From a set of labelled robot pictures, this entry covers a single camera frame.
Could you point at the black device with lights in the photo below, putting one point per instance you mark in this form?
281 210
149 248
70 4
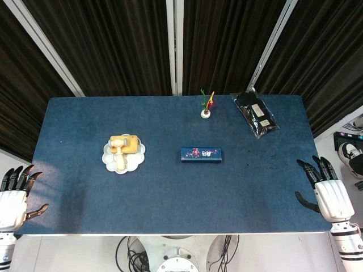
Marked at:
344 137

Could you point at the white partition post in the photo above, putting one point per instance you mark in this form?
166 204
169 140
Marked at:
48 51
175 42
269 45

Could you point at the yellow sponge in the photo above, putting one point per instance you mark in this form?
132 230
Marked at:
132 144

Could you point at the blue pencil case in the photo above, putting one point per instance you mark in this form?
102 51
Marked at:
201 154

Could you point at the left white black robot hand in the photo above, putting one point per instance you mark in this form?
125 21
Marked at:
11 204

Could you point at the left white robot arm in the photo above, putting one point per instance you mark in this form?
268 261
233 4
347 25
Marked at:
5 249

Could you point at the black item in plastic bag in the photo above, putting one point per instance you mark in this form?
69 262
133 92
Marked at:
255 113

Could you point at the white black sneaker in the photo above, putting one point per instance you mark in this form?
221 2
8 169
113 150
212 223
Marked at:
348 153

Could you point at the white flower-shaped plate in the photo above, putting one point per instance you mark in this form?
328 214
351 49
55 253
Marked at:
133 163

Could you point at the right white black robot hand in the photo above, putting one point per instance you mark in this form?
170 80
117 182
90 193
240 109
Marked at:
333 198

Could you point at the dark pleated curtain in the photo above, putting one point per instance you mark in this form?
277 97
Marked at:
113 42
221 42
22 85
326 56

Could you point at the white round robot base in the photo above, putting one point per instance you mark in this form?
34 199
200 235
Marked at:
177 255

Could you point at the colourful feather shuttlecock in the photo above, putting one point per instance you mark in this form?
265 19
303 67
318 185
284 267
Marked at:
206 114

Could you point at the cream wooden mallet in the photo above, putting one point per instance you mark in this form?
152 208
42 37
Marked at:
120 158

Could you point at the blue felt table cloth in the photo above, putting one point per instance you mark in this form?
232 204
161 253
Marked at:
170 198

